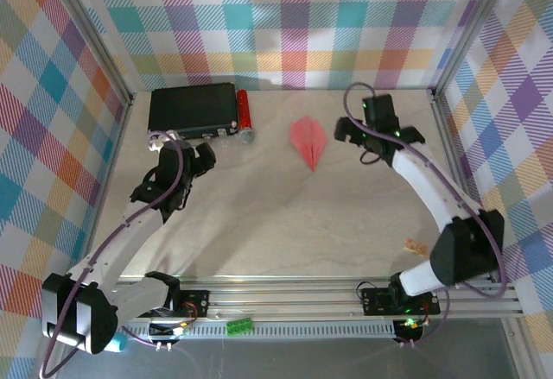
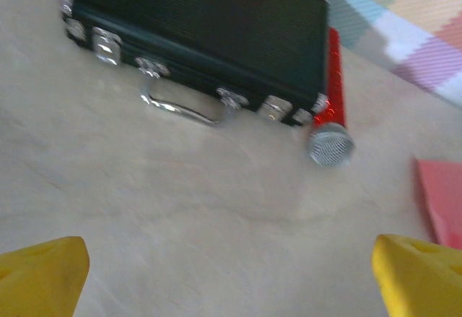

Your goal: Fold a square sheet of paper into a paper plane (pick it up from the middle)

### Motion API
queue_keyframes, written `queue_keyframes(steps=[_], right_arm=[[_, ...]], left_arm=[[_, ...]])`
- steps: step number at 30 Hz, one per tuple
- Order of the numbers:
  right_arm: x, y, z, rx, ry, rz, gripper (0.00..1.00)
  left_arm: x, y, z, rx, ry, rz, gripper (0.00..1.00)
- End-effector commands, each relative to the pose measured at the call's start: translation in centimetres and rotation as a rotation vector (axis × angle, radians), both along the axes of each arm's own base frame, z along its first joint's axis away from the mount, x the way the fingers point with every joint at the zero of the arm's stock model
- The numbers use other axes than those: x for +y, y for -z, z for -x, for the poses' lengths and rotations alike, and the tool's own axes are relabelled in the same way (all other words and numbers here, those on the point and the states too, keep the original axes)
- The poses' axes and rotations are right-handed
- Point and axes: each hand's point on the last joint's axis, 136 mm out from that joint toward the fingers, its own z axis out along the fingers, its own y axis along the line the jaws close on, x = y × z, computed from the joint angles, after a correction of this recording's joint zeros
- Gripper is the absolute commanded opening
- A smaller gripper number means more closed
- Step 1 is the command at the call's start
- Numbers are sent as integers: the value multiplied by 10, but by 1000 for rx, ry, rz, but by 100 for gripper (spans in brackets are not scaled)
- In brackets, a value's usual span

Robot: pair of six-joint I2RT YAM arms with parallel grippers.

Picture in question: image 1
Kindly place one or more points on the small brown paper tag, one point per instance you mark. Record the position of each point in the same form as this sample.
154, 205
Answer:
415, 246

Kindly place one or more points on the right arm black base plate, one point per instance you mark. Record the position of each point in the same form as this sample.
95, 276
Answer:
376, 301

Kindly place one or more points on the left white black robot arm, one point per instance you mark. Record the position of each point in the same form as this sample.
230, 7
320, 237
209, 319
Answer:
116, 245

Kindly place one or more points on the aluminium frame post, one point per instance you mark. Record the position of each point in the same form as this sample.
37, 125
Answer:
468, 29
93, 33

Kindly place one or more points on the green terminal block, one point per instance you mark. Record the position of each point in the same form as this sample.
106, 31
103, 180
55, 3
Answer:
239, 326

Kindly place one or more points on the small black controller board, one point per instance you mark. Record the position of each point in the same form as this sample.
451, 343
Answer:
166, 330
408, 329

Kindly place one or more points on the black carrying case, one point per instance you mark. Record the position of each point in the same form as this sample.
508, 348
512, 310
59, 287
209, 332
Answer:
192, 109

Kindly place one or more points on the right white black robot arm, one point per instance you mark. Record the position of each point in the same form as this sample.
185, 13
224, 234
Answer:
423, 185

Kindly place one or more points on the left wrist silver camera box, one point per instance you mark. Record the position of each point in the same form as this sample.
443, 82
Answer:
156, 142

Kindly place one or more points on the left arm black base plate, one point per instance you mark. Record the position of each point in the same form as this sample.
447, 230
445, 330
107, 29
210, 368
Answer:
194, 303

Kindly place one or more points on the teal plastic tool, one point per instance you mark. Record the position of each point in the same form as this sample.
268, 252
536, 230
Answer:
120, 343

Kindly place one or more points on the aluminium mounting rail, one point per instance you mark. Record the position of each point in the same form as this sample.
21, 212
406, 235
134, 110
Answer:
281, 305

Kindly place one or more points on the aluminium side rail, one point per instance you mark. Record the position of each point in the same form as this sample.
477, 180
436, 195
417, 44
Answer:
453, 159
117, 146

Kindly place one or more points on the red tube with silver cap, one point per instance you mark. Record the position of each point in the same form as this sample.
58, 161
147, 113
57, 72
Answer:
245, 111

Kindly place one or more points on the pink paper sheet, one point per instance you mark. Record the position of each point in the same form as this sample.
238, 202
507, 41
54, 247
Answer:
309, 141

